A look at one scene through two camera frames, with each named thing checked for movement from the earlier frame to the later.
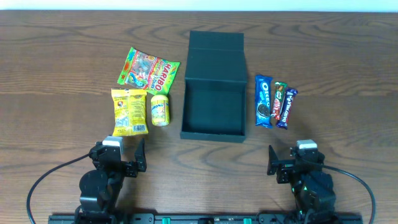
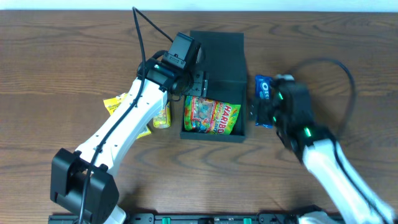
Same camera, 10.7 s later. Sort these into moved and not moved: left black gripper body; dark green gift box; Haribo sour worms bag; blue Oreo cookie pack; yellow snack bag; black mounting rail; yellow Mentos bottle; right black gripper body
Moved: yellow snack bag; Haribo sour worms bag; right black gripper body; left black gripper body
Not moved: black mounting rail; yellow Mentos bottle; blue Oreo cookie pack; dark green gift box
